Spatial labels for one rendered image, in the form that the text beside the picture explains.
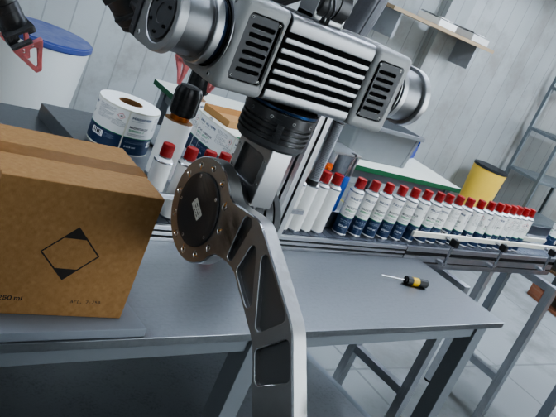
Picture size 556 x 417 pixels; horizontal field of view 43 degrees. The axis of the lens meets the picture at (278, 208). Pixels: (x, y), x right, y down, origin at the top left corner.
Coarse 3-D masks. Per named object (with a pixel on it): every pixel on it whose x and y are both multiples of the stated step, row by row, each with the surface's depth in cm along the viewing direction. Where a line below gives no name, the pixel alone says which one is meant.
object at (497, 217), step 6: (498, 204) 290; (504, 204) 290; (498, 210) 290; (498, 216) 289; (492, 222) 290; (498, 222) 291; (486, 228) 292; (492, 228) 291; (486, 234) 292; (492, 234) 293; (480, 246) 294
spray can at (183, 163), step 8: (192, 152) 182; (184, 160) 183; (192, 160) 183; (176, 168) 184; (184, 168) 183; (176, 176) 184; (176, 184) 184; (168, 192) 186; (168, 200) 186; (168, 208) 186; (168, 216) 187
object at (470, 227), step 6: (480, 204) 279; (474, 210) 280; (480, 210) 280; (474, 216) 280; (480, 216) 280; (468, 222) 281; (474, 222) 280; (468, 228) 282; (474, 228) 282; (462, 234) 283; (468, 234) 282; (462, 246) 284
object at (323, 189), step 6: (324, 174) 218; (330, 174) 218; (324, 180) 218; (324, 186) 218; (318, 192) 218; (324, 192) 219; (318, 198) 219; (324, 198) 220; (312, 204) 220; (318, 204) 220; (312, 210) 220; (318, 210) 221; (306, 216) 221; (312, 216) 221; (306, 222) 222; (312, 222) 222; (300, 228) 222; (306, 228) 222
